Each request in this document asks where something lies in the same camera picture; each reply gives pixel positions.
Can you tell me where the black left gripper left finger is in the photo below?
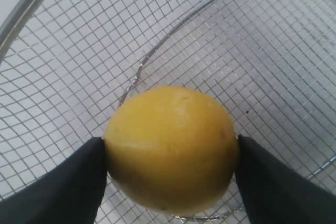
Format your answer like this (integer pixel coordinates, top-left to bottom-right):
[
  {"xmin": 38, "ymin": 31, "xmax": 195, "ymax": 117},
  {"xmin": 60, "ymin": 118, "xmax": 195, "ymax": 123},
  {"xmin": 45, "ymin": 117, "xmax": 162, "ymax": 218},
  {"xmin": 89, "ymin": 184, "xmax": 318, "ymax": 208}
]
[{"xmin": 1, "ymin": 137, "xmax": 107, "ymax": 223}]

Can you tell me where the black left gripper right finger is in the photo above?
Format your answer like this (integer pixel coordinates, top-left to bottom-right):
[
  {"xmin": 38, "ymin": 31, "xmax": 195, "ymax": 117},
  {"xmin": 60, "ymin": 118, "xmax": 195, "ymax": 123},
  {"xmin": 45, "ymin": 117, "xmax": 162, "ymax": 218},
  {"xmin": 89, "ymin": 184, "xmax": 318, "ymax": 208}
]
[{"xmin": 235, "ymin": 135, "xmax": 335, "ymax": 223}]

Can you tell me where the yellow lemon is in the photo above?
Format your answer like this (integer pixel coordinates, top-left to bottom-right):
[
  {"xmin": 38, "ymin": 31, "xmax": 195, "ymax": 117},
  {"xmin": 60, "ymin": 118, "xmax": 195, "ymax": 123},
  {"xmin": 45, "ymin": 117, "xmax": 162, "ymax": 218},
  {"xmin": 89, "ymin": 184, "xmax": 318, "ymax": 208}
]
[{"xmin": 103, "ymin": 86, "xmax": 239, "ymax": 216}]

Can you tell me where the metal wire mesh basket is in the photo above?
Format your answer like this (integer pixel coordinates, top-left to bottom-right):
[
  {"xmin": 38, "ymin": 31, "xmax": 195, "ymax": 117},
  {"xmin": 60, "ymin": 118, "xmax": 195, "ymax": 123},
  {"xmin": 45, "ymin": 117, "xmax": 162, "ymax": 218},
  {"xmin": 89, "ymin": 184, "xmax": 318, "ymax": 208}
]
[{"xmin": 1, "ymin": 0, "xmax": 335, "ymax": 223}]

